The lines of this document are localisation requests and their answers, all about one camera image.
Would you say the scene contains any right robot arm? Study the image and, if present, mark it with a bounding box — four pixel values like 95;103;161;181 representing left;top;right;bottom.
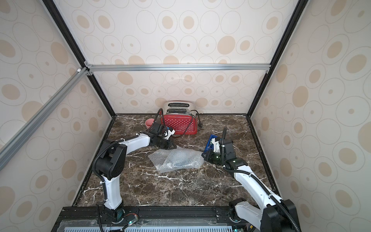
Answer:
202;135;301;232

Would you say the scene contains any red polka dot toaster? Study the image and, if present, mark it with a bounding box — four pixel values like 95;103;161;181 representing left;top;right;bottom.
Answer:
162;101;198;135

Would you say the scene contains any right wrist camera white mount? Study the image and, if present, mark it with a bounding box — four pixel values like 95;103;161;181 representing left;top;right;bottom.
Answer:
211;138;220;153

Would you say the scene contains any pink plastic cup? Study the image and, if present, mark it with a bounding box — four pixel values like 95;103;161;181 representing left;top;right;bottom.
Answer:
145;119;154;129

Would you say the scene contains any horizontal aluminium frame bar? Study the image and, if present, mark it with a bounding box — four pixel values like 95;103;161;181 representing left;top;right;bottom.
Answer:
87;63;271;72

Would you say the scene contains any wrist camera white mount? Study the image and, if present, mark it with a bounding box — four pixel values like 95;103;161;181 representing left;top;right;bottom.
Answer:
211;138;220;153
163;127;175;140

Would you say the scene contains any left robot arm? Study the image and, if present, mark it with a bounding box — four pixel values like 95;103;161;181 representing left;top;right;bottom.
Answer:
92;108;176;222

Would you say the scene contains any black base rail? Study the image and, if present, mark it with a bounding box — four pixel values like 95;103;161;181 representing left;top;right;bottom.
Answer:
51;204;302;232

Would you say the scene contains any diagonal aluminium frame bar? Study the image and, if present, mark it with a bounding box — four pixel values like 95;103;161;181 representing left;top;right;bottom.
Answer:
1;67;88;169

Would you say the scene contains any clear bubble wrap sheet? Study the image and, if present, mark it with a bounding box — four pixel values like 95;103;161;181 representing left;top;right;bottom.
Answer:
148;147;204;173

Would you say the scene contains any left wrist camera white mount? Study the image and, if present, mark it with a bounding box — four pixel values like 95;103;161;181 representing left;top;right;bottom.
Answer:
163;127;175;140

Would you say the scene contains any black toaster power cable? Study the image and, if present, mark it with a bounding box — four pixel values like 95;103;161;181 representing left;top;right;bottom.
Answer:
173;109;203;137

